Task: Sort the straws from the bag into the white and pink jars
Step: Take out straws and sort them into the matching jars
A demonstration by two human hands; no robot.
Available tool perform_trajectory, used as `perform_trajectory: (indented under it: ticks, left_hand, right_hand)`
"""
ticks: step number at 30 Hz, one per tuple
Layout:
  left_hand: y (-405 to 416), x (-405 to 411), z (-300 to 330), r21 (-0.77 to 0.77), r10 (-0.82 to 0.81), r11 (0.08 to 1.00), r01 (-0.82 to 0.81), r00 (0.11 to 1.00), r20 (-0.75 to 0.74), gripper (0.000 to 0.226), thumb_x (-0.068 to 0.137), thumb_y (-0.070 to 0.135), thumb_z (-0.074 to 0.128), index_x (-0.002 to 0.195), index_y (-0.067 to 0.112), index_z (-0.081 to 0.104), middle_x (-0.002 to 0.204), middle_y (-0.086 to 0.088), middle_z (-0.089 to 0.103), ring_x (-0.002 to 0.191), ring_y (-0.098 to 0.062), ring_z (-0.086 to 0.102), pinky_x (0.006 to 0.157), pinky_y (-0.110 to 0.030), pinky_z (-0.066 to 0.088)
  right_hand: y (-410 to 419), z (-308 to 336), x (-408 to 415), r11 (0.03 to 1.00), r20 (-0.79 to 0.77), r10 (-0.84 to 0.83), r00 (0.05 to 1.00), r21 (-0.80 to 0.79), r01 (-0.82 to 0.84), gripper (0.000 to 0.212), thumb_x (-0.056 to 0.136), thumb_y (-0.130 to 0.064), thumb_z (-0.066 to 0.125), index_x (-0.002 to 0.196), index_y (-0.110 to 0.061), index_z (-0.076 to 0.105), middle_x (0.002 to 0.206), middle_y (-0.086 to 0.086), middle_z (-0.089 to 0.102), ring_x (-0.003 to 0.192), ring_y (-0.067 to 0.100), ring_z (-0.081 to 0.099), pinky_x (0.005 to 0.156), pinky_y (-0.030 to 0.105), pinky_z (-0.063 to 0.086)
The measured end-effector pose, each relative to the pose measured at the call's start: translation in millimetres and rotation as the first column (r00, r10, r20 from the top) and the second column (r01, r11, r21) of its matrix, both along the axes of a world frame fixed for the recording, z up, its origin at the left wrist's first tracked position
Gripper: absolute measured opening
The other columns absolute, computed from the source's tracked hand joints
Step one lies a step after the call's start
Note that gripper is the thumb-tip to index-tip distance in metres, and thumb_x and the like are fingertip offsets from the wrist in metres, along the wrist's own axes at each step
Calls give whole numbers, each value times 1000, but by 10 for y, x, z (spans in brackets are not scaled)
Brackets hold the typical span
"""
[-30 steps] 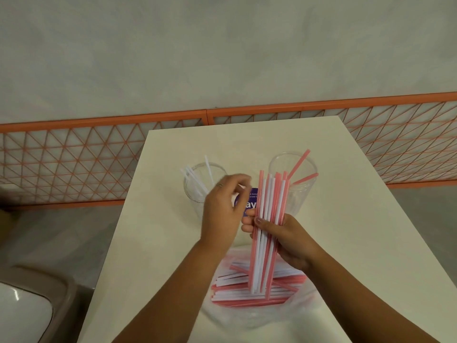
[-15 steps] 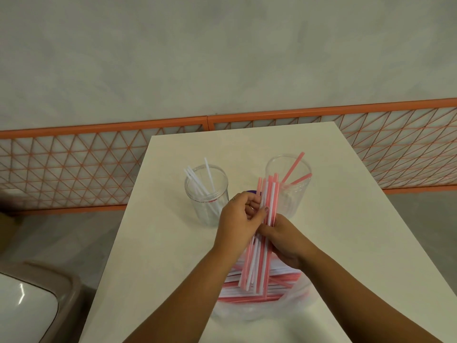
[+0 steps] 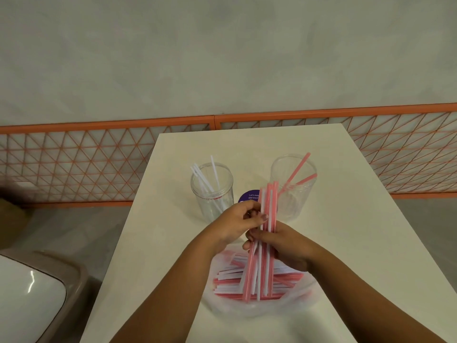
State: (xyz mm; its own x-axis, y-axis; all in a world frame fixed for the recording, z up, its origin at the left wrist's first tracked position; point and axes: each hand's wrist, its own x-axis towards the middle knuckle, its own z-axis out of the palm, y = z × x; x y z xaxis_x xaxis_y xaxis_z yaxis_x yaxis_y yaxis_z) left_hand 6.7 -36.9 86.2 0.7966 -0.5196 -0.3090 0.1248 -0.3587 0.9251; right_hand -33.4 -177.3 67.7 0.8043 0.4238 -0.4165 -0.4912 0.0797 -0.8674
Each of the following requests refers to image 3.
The person's right hand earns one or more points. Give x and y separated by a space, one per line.
292 250

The person's left hand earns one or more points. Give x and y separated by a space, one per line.
228 225

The clear jar with white straws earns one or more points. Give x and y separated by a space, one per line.
205 203

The clear jar with pink straws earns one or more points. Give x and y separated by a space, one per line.
296 207

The bundle of straws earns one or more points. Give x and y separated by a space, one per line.
271 203

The white drinking straw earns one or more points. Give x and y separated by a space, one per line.
214 169
203 176
197 176

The pile of mixed straws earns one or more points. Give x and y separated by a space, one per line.
228 282

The pink drinking straw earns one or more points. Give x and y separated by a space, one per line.
300 167
303 181

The clear plastic bag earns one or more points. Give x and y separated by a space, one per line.
257 310

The person's left forearm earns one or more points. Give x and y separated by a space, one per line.
171 300

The person's right forearm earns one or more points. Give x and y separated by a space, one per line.
367 310

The round purple sticker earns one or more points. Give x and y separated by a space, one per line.
246 196

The orange lattice fence panel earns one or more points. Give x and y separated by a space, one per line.
339 113
107 125

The beige chair with white seat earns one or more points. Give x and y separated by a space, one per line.
25 292

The brown cardboard box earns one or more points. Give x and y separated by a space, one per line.
10 221

